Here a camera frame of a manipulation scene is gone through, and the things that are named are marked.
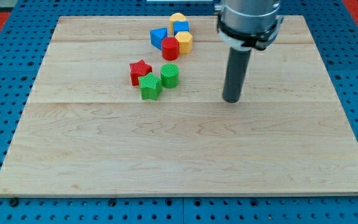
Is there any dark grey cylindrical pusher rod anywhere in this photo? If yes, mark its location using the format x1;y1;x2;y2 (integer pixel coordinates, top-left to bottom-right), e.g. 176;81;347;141
223;48;251;103

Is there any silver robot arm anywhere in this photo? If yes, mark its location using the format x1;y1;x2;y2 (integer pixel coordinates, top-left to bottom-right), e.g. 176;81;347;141
214;0;283;103

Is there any light wooden board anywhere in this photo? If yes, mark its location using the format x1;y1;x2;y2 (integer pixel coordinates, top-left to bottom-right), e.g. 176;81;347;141
0;16;358;198

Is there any yellow hexagon block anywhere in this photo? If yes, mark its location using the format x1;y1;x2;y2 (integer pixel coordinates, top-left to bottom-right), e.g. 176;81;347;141
175;31;193;54

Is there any blue cube block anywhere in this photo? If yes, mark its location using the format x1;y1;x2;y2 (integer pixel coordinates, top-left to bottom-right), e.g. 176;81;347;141
173;21;190;35

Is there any red cylinder block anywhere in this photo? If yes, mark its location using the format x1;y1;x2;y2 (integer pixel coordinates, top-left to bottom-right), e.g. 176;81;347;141
161;37;179;61

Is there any green cylinder block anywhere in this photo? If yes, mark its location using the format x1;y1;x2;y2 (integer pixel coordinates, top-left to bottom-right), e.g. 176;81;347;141
160;63;180;88

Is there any yellow rounded block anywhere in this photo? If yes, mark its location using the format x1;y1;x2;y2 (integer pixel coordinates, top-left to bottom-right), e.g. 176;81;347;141
168;12;186;34

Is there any blue triangle block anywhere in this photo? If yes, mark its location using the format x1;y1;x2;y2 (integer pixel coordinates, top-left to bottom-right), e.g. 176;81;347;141
150;27;168;50

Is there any green star block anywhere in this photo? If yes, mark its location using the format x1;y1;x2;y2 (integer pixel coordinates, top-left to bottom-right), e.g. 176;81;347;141
138;72;162;101

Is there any red star block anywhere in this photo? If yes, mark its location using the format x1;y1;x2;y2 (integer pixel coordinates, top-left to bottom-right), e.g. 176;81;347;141
129;60;152;86

